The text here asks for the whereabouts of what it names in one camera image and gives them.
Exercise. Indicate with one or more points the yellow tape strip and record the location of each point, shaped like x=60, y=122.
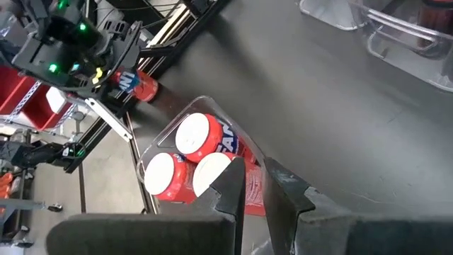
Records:
x=97, y=75

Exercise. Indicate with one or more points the silver arm base bracket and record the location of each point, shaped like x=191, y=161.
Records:
x=109, y=120

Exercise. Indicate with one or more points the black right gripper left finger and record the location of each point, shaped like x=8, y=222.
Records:
x=141, y=233

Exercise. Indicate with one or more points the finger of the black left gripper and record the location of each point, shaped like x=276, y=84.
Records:
x=101, y=92
x=127, y=46

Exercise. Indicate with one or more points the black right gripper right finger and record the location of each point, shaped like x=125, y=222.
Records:
x=318, y=237

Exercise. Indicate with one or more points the black frame strut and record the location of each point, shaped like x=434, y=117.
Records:
x=141, y=170

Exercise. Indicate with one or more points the black device with green light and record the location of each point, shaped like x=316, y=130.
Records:
x=35, y=154

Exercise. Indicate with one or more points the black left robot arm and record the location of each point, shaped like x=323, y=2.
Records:
x=67, y=25

